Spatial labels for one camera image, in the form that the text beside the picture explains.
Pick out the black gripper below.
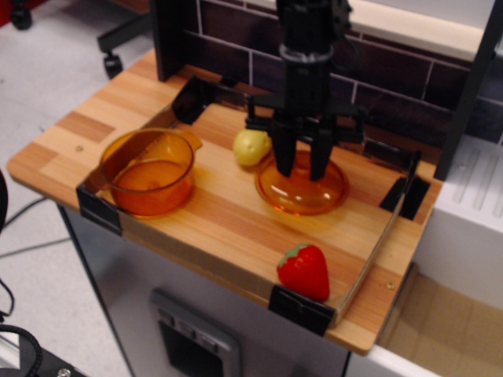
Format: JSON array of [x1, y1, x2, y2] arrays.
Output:
[[246, 60, 366, 181]]

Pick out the black chair base with casters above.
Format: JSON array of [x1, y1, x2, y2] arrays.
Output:
[[1, 1, 151, 79]]

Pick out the white toy sink drainboard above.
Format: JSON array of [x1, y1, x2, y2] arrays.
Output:
[[430, 135, 503, 276]]

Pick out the cardboard fence with black tape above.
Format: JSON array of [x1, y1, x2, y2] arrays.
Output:
[[76, 75, 431, 337]]

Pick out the black cable on floor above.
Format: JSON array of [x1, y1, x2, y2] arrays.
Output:
[[0, 196, 74, 377]]

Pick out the grey oven control panel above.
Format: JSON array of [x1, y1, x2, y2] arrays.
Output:
[[150, 289, 242, 376]]

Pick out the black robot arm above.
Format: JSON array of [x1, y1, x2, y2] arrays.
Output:
[[245, 1, 366, 181]]

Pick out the orange transparent pot lid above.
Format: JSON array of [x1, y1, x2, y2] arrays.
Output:
[[255, 151, 350, 215]]

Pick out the red toy strawberry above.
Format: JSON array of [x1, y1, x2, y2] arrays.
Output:
[[277, 243, 330, 302]]

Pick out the orange transparent pot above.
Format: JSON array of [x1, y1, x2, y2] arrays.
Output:
[[83, 128, 203, 218]]

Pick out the yellow toy potato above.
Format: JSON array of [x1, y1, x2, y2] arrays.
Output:
[[233, 129, 272, 167]]

